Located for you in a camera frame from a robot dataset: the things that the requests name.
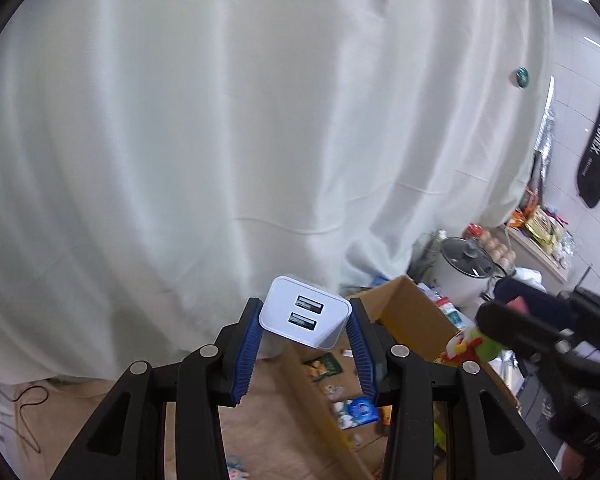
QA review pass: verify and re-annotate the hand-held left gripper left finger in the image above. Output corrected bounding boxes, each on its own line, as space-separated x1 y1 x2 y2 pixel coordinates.
50 297 263 480

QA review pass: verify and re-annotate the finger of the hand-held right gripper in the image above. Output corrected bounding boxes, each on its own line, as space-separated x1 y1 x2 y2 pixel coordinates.
494 277 576 331
475 301 573 363

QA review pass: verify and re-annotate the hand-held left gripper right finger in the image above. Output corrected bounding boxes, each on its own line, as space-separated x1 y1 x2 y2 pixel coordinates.
347 297 563 480

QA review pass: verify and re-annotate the green pink toy doll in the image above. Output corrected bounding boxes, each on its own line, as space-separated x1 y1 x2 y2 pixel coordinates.
440 297 531 365

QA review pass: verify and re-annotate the blue tissue pack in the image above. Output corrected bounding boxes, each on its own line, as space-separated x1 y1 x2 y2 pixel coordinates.
332 397 380 431

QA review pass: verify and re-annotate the cardboard box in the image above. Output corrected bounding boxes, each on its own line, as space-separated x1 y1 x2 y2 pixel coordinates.
275 275 523 480

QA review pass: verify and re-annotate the white USB charger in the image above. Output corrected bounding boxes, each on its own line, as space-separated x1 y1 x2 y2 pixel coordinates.
258 275 352 352

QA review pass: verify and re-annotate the wooden shelf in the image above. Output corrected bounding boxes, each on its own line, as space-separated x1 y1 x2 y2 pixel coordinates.
505 225 571 283

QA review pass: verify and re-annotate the green packet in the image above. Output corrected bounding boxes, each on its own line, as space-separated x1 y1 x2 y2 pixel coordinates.
302 353 343 383

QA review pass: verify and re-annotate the tray of eggs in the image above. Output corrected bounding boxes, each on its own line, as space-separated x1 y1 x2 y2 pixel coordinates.
480 230 516 266

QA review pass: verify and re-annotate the white rice cooker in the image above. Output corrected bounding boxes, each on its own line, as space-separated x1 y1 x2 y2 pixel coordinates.
432 234 501 307

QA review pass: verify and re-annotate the pile of snack packets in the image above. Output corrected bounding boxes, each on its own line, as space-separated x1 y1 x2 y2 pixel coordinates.
510 190 576 267

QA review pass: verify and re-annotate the long yellow-green packet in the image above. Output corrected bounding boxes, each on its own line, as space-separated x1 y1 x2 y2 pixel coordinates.
432 422 451 453

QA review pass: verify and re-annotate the black racket bag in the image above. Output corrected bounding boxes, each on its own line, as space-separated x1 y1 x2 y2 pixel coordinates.
576 87 600 209

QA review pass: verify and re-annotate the white curtain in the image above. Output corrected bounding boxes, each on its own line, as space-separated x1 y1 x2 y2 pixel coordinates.
0 0 556 386

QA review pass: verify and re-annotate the black cable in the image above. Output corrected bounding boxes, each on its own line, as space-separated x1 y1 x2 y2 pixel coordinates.
0 382 48 456

